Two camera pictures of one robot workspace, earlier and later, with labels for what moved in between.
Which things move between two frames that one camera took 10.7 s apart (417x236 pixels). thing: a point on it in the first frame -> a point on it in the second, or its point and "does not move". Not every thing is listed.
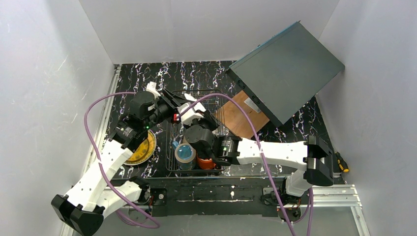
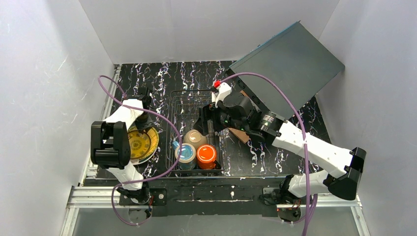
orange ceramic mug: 206,163 does not move
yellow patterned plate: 145,152 does not move
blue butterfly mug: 185,155 does not move
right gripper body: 208,120 -> 208,115
